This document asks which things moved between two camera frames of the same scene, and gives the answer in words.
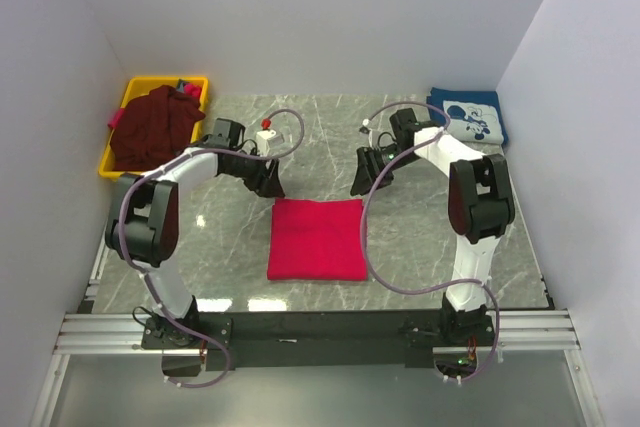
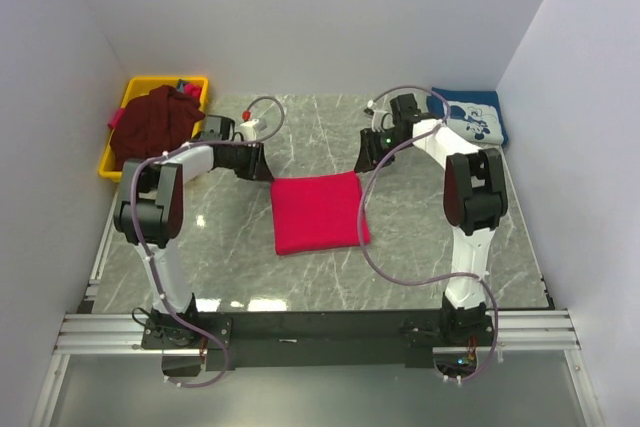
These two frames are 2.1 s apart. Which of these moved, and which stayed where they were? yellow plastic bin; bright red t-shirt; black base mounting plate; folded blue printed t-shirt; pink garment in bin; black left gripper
Moved: black left gripper; bright red t-shirt
Stayed: folded blue printed t-shirt; black base mounting plate; pink garment in bin; yellow plastic bin
